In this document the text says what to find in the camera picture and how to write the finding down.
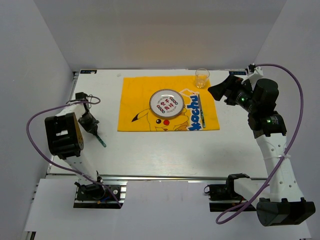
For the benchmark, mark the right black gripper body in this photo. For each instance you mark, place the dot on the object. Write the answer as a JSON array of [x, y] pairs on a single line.
[[241, 95]]

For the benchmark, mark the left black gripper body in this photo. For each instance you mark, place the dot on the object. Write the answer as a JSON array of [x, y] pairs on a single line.
[[88, 121]]

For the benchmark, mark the knife with teal handle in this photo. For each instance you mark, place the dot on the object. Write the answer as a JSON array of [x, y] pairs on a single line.
[[201, 112]]

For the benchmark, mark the fork with teal handle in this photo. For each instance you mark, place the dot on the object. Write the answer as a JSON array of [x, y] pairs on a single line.
[[100, 140]]

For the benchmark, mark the clear drinking glass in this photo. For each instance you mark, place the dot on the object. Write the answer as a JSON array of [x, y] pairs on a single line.
[[201, 77]]

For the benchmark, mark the yellow Pikachu cloth placemat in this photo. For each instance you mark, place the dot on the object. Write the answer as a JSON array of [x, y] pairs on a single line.
[[135, 114]]

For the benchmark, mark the round patterned plate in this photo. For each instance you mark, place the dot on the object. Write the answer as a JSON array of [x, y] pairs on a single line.
[[166, 103]]

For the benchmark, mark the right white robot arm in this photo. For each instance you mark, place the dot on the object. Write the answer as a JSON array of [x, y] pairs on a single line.
[[279, 200]]

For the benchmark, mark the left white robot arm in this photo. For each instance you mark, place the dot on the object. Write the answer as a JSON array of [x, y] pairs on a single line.
[[65, 140]]

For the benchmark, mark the right blue table label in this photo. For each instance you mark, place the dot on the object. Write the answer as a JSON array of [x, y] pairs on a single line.
[[240, 73]]

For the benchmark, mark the blue table label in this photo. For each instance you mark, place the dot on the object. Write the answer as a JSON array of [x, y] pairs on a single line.
[[88, 71], [240, 73]]

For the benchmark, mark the left blue table label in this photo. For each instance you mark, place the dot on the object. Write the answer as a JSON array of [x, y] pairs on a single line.
[[88, 71]]

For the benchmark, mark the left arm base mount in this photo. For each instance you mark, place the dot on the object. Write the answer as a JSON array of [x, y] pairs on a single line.
[[94, 196]]

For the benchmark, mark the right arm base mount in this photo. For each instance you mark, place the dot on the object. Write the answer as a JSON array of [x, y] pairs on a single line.
[[222, 196]]

